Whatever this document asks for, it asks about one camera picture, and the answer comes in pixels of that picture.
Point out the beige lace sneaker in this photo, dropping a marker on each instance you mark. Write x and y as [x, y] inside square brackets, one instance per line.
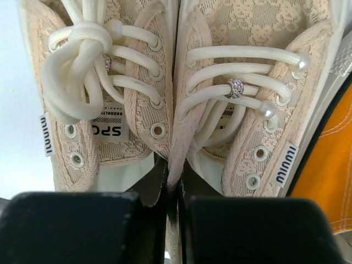
[251, 83]
[103, 70]

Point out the orange canvas sneaker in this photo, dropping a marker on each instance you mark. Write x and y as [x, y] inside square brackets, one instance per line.
[326, 175]

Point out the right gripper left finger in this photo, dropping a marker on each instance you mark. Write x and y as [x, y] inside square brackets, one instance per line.
[88, 227]

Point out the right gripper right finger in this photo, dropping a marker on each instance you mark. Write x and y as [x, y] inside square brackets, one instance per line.
[219, 229]

